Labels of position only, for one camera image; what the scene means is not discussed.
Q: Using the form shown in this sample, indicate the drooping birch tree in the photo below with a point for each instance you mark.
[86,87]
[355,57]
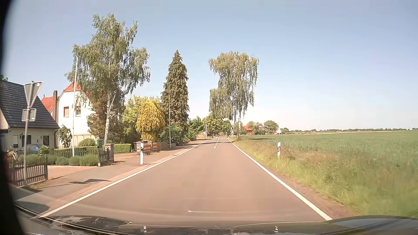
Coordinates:
[235,85]

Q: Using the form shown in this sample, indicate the white house with red roof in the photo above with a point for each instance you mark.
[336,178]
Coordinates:
[73,114]

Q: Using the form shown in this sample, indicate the brick garden wall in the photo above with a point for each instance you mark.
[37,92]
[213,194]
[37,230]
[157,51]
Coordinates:
[153,146]

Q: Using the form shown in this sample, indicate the yellow-green conifer bush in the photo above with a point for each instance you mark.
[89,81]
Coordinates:
[150,120]

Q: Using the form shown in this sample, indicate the grass verge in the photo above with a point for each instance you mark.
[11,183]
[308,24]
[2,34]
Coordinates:
[326,176]

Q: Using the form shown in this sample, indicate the lamp post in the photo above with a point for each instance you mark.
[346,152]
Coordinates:
[169,120]

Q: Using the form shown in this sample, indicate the grey asphalt road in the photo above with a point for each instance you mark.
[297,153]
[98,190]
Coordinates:
[209,182]

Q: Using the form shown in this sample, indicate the red-roofed building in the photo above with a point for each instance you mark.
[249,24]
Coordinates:
[248,129]

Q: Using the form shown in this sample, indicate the white flagpole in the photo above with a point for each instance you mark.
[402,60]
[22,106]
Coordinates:
[74,104]

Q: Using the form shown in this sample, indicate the white marker post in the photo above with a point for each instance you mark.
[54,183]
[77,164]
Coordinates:
[279,149]
[141,153]

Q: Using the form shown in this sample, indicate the road markings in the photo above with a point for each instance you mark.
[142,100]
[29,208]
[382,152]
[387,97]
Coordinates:
[287,186]

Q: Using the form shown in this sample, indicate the dark wooden picket fence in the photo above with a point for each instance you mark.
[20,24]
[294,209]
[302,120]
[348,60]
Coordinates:
[31,173]
[78,152]

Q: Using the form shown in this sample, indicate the grey paved pavement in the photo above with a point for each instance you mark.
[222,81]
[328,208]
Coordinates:
[81,182]

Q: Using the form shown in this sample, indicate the row of round bushes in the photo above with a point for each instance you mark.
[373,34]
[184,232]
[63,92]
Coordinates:
[70,160]

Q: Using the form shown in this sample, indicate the trimmed green hedge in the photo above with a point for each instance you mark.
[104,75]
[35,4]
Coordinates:
[122,148]

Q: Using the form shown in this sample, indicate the dark-roofed bungalow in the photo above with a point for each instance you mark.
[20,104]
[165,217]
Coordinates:
[19,114]

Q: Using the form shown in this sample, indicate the row of trees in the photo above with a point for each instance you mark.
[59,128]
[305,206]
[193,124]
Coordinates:
[209,125]

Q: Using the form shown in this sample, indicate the car's own bonnet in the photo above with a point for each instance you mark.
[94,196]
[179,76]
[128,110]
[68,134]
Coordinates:
[209,227]

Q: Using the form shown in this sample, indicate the tall dark conifer tree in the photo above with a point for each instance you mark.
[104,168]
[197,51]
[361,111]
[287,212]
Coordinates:
[176,91]

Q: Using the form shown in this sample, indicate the road sign on grey post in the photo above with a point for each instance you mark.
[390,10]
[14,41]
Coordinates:
[30,98]

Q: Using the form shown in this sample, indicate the white building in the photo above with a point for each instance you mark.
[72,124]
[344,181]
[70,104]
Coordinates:
[277,131]

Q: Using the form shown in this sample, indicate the tall birch tree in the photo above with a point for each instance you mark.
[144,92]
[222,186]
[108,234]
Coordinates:
[109,65]

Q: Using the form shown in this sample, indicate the green crop field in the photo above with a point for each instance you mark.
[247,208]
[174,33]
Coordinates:
[359,147]

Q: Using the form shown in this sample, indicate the distant tree line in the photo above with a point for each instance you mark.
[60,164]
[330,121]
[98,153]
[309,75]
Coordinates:
[352,130]

